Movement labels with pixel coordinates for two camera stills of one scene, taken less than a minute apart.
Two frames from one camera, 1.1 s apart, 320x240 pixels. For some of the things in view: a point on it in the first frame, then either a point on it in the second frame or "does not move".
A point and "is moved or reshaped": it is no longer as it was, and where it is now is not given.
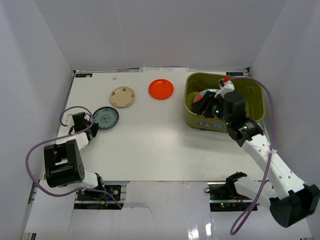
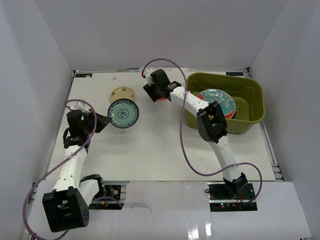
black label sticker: [83, 75] does not move
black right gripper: [206, 104] → [149, 89]
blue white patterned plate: [107, 117] is moved or reshaped
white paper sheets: [163, 69] does not move
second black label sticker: [234, 73] does not move
